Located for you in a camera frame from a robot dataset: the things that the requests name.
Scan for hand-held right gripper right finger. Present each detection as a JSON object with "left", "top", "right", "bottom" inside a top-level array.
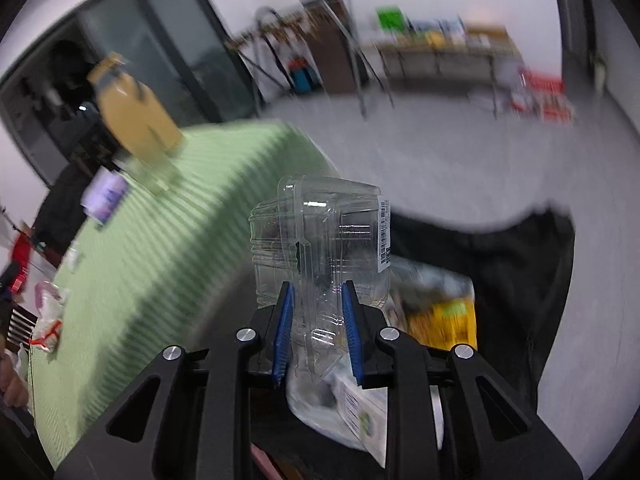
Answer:
[{"left": 342, "top": 280, "right": 585, "bottom": 480}]

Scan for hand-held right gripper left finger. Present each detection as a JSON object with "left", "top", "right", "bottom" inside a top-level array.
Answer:
[{"left": 52, "top": 281, "right": 294, "bottom": 480}]

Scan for clear plastic clamshell container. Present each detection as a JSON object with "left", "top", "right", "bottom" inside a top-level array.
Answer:
[{"left": 248, "top": 175, "right": 393, "bottom": 383}]

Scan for black trash bag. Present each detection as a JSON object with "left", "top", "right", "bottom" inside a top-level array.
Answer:
[{"left": 250, "top": 207, "right": 577, "bottom": 480}]

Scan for person's left hand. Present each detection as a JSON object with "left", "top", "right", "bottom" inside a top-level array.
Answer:
[{"left": 0, "top": 355, "right": 30, "bottom": 408}]

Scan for white wrapper green logo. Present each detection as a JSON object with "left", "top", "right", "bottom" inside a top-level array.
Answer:
[{"left": 332, "top": 375, "right": 388, "bottom": 466}]

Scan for yellow packet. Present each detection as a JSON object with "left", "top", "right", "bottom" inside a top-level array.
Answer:
[{"left": 406, "top": 297, "right": 478, "bottom": 353}]

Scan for green checked tablecloth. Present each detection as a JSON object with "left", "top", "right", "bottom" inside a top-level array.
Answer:
[{"left": 27, "top": 120, "right": 341, "bottom": 471}]

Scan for purple tissue pack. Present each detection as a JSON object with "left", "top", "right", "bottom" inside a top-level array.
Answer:
[{"left": 80, "top": 166, "right": 130, "bottom": 226}]

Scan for printed clear plastic bag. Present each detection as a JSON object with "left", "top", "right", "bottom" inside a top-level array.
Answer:
[{"left": 35, "top": 280, "right": 68, "bottom": 320}]

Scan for blue orange bottle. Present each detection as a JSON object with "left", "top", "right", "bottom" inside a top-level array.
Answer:
[{"left": 289, "top": 57, "right": 317, "bottom": 93}]

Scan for metal drying rack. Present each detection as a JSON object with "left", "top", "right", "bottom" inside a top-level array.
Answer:
[{"left": 227, "top": 0, "right": 396, "bottom": 121}]

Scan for yellow thermos jug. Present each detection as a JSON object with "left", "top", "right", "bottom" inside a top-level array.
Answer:
[{"left": 86, "top": 51, "right": 185, "bottom": 163}]

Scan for dark wooden chair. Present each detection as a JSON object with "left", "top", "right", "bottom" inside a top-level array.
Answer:
[{"left": 6, "top": 305, "right": 38, "bottom": 346}]

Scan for red cloth rack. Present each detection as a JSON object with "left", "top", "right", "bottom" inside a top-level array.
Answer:
[{"left": 11, "top": 234, "right": 36, "bottom": 292}]

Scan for brown cabinet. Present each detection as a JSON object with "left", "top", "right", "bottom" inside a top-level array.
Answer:
[{"left": 302, "top": 0, "right": 370, "bottom": 96}]

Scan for side table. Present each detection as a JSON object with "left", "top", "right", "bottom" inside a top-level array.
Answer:
[{"left": 372, "top": 35, "right": 521, "bottom": 118}]

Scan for sliding glass door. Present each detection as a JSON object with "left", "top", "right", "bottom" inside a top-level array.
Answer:
[{"left": 0, "top": 0, "right": 261, "bottom": 186}]

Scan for red plastic crates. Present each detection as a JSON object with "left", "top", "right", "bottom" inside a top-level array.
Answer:
[{"left": 512, "top": 67, "right": 576, "bottom": 123}]

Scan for green box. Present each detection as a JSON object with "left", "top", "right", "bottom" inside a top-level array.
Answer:
[{"left": 376, "top": 6, "right": 406, "bottom": 32}]

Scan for tan box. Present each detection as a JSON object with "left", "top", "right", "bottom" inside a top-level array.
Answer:
[{"left": 462, "top": 20, "right": 511, "bottom": 46}]

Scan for small white appliance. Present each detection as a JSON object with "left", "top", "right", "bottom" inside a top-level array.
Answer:
[{"left": 593, "top": 52, "right": 609, "bottom": 95}]

